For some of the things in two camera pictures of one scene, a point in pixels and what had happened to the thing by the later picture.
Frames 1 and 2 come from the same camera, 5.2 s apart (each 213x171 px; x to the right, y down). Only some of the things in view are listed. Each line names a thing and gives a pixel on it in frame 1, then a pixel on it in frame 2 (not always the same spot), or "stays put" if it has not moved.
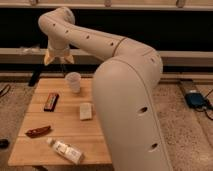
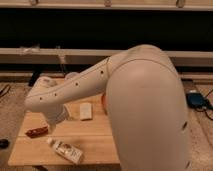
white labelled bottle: [70, 152] stays put
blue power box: [195, 100] stays put
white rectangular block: [85, 110] stays put
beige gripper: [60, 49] -> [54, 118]
